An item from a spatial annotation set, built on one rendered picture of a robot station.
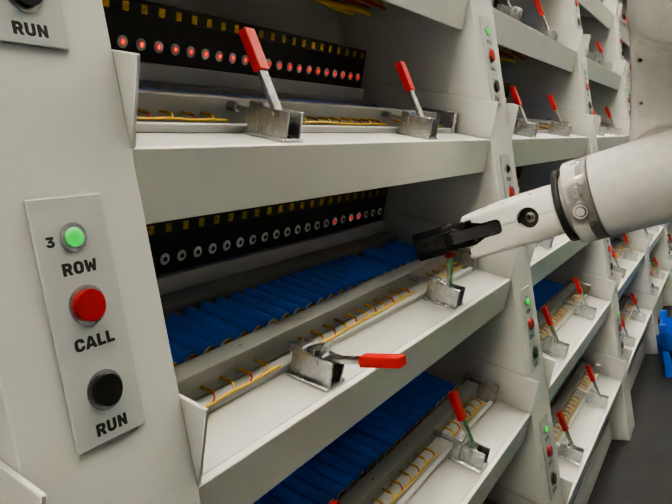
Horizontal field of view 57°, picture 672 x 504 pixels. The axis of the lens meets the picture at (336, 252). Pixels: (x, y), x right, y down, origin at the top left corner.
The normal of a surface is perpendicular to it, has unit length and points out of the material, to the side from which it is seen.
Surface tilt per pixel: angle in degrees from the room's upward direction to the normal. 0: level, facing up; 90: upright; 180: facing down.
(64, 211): 90
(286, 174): 111
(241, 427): 21
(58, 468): 90
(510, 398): 90
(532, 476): 90
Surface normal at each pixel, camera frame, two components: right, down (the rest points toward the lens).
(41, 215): 0.83, -0.10
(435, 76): -0.54, 0.16
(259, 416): 0.14, -0.95
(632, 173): -0.60, -0.15
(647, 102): -0.71, 0.40
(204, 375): 0.84, 0.26
